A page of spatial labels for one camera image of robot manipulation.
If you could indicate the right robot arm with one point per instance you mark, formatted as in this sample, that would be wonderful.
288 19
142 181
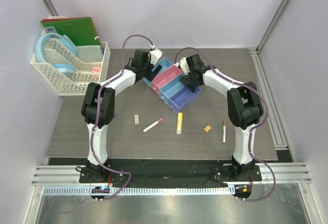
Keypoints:
244 108

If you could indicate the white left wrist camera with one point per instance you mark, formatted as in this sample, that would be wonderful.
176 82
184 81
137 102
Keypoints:
155 54

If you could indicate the white perforated file rack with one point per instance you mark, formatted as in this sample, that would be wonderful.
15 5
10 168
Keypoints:
91 66

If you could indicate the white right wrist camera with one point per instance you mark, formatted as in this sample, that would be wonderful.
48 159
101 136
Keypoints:
183 65

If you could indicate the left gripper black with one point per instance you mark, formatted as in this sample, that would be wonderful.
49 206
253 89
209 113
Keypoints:
157 69

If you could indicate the purple bin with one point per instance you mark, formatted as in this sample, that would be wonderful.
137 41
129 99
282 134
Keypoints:
182 99

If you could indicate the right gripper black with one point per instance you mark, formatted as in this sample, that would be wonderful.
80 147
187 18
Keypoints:
186 82

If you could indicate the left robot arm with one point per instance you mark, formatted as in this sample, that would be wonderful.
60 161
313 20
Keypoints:
99 104

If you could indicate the green folder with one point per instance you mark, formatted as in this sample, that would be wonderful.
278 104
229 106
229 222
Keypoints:
80 30

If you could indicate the light blue headband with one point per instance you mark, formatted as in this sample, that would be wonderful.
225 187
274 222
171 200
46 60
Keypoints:
57 50

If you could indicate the brown white marker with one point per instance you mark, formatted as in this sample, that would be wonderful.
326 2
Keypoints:
223 132

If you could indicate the pink bin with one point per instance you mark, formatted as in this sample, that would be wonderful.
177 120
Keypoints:
165 77

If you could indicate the slotted cable duct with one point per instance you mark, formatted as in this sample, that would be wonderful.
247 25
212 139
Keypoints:
105 191

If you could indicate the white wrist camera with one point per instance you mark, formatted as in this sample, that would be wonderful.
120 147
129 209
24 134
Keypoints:
155 54
183 65

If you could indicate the yellow highlighter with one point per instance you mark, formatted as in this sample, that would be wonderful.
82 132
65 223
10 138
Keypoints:
179 123

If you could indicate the aluminium frame rail right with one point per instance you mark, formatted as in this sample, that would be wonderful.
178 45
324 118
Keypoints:
279 134

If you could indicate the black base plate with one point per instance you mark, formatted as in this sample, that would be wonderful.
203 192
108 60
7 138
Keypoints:
182 172

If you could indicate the pink white marker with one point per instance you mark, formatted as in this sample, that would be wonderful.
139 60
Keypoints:
152 125

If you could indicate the beige wooden eraser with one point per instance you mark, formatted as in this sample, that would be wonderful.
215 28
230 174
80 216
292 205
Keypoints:
136 119

